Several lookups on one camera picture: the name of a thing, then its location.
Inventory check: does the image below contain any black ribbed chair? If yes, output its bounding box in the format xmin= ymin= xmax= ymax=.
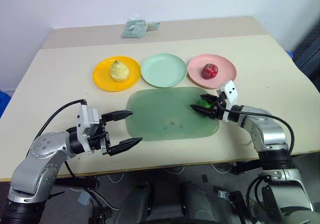
xmin=291 ymin=29 xmax=320 ymax=90

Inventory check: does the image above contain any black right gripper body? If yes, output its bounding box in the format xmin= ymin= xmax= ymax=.
xmin=210 ymin=96 xmax=228 ymax=120

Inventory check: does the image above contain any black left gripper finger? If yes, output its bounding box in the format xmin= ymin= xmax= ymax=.
xmin=108 ymin=136 xmax=144 ymax=157
xmin=101 ymin=110 xmax=134 ymax=123

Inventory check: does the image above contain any red fruit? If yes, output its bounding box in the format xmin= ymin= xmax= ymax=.
xmin=201 ymin=63 xmax=219 ymax=80

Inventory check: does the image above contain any pale green pouch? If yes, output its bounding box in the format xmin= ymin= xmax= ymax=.
xmin=121 ymin=19 xmax=161 ymax=39

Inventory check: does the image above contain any yellow pear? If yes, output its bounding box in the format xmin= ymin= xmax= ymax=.
xmin=109 ymin=60 xmax=131 ymax=83

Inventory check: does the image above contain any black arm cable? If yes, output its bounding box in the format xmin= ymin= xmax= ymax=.
xmin=31 ymin=98 xmax=88 ymax=145
xmin=223 ymin=109 xmax=295 ymax=157

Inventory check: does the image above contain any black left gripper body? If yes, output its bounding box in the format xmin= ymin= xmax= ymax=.
xmin=87 ymin=118 xmax=113 ymax=156

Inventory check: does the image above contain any small grey box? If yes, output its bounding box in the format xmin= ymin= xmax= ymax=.
xmin=78 ymin=191 xmax=91 ymax=206

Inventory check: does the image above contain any dark rounded shape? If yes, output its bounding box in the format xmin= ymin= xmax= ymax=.
xmin=179 ymin=181 xmax=216 ymax=224
xmin=119 ymin=182 xmax=154 ymax=224

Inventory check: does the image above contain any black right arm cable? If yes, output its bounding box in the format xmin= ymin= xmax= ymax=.
xmin=223 ymin=109 xmax=295 ymax=157

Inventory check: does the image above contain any light green plate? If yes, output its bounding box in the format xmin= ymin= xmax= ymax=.
xmin=140 ymin=53 xmax=188 ymax=89

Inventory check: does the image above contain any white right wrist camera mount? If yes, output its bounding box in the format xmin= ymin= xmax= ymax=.
xmin=216 ymin=80 xmax=239 ymax=123

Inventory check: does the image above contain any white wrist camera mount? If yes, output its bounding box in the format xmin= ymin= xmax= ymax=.
xmin=75 ymin=104 xmax=101 ymax=155
xmin=216 ymin=80 xmax=239 ymax=123

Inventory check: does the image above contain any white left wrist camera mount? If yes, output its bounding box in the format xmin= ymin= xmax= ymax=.
xmin=75 ymin=104 xmax=101 ymax=155

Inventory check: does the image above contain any green cutting mat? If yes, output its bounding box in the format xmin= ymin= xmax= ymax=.
xmin=125 ymin=86 xmax=221 ymax=142

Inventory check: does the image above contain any white cable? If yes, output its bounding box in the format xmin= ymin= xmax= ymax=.
xmin=210 ymin=161 xmax=235 ymax=174
xmin=161 ymin=164 xmax=186 ymax=175

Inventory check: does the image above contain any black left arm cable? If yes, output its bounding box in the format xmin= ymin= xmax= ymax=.
xmin=31 ymin=98 xmax=88 ymax=145

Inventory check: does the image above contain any pink plate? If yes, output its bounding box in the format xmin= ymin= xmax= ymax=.
xmin=187 ymin=54 xmax=237 ymax=90

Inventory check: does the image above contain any small green item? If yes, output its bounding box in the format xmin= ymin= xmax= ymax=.
xmin=198 ymin=97 xmax=214 ymax=110

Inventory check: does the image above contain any black table frame bar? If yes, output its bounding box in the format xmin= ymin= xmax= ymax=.
xmin=233 ymin=158 xmax=262 ymax=176

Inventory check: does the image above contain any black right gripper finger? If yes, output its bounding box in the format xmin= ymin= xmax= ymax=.
xmin=190 ymin=104 xmax=216 ymax=119
xmin=199 ymin=93 xmax=220 ymax=104

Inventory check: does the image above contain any yellow plate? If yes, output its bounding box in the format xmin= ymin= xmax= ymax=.
xmin=92 ymin=55 xmax=141 ymax=93

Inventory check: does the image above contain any black stand leg with caster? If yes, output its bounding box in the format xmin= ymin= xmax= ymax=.
xmin=217 ymin=189 xmax=249 ymax=224

